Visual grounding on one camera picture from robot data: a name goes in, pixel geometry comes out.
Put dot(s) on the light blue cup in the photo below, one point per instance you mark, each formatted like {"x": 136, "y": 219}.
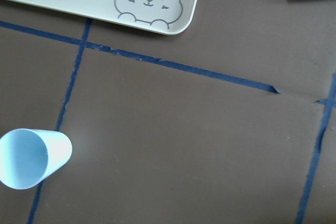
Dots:
{"x": 28, "y": 156}

